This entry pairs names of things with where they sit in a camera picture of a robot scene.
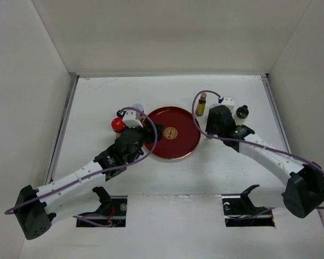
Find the black cap white bottle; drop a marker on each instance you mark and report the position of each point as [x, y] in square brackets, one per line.
[242, 112]

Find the red cap sauce bottle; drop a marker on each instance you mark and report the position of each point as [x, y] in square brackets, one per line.
[118, 126]

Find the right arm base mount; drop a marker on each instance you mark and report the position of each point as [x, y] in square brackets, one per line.
[239, 211]

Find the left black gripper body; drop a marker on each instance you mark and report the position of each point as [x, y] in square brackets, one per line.
[143, 137]

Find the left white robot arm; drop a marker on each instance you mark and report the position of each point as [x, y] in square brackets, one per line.
[82, 192]

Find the white lid jar left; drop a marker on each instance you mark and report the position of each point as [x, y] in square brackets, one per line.
[138, 106]

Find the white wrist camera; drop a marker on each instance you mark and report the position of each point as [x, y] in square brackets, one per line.
[227, 101]
[131, 119]

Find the red round tray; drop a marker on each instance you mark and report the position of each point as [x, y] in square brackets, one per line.
[179, 135]

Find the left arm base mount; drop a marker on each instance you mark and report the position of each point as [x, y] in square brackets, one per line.
[111, 211]

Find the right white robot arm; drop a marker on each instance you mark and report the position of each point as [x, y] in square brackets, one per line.
[303, 182]

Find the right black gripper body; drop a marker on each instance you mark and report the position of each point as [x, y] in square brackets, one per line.
[211, 128]

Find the yellow label oil bottle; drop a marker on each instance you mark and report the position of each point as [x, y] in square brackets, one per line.
[199, 111]

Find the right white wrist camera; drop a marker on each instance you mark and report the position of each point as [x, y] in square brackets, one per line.
[227, 101]

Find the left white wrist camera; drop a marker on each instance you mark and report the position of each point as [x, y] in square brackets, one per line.
[131, 119]

